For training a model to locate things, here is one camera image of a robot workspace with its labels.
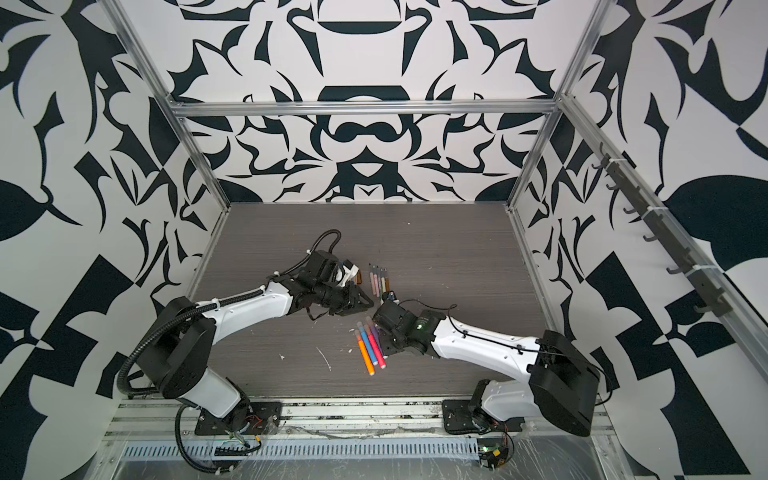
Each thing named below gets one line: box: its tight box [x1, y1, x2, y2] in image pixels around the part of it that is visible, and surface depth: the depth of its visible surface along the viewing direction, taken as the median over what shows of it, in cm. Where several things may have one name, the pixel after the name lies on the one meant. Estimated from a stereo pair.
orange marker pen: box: [354, 330, 375, 376], surface depth 85 cm
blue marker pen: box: [357, 321, 378, 366], surface depth 87 cm
